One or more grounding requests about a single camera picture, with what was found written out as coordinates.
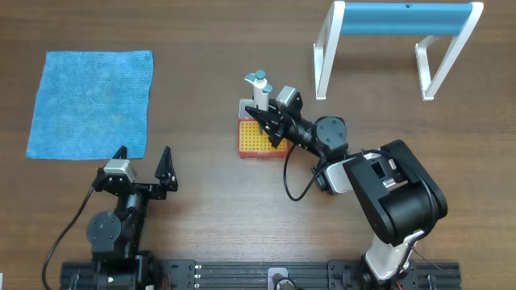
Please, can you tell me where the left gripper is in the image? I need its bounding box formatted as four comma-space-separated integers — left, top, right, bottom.
93, 145, 179, 201

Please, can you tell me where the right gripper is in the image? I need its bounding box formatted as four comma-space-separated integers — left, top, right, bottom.
244, 90, 308, 149

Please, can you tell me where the white pipette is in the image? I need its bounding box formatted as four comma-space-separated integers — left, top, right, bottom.
243, 69, 274, 136

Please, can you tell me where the red and yellow tip box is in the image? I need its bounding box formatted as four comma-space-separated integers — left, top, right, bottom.
237, 98, 291, 160

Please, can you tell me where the blue cloth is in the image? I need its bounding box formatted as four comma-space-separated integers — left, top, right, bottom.
25, 49, 155, 161

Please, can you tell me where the white and blue stand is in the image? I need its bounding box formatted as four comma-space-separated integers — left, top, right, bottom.
313, 0, 485, 102

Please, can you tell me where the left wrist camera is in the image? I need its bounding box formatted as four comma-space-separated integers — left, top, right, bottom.
103, 158, 136, 184

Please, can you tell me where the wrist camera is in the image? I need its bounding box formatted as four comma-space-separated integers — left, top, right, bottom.
103, 158, 136, 184
276, 85, 299, 108

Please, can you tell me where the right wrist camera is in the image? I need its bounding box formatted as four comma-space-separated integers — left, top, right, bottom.
276, 85, 299, 108

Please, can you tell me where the black cable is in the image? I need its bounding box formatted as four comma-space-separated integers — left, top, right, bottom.
282, 143, 323, 202
41, 188, 96, 290

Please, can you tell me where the mounting rail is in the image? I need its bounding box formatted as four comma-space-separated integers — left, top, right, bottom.
60, 259, 462, 290

